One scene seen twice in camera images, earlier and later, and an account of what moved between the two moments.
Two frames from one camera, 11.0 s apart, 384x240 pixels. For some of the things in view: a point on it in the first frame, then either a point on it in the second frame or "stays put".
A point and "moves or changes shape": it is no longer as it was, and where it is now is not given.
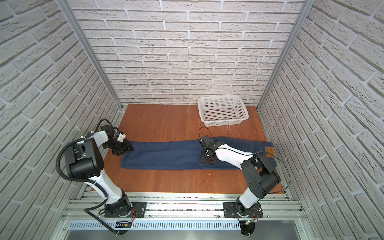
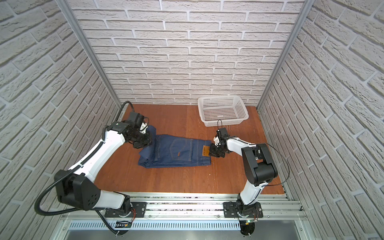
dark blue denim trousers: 185,155 moves or changes shape
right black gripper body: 205,158 → 216,150
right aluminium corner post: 305,8 stays put
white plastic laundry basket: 221,110 stays put
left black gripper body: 119,147 → 144,140
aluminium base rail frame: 186,206 stays put
